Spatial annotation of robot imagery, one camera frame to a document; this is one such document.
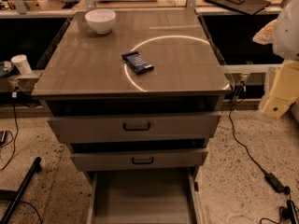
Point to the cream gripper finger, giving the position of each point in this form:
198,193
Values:
281,89
266,34

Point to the dark blue rxbar wrapper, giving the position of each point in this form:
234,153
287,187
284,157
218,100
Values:
137,62

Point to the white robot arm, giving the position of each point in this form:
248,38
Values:
283,34

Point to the grey drawer cabinet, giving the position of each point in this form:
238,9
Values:
86,75

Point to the open bottom drawer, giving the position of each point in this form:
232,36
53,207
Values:
149,196

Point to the black laptop on shelf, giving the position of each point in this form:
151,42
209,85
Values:
249,7

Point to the black power adapter brick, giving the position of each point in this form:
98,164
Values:
274,182

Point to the black plug bottom right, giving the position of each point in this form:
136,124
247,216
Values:
289,212

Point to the white ceramic bowl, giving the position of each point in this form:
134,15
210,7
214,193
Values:
101,20

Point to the white paper cup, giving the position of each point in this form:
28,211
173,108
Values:
21,62

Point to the dark round dish left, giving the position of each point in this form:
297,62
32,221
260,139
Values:
6,69

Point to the black metal stand leg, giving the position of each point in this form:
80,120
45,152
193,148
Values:
14,197

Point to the top drawer with handle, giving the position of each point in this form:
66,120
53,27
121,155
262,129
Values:
130,128

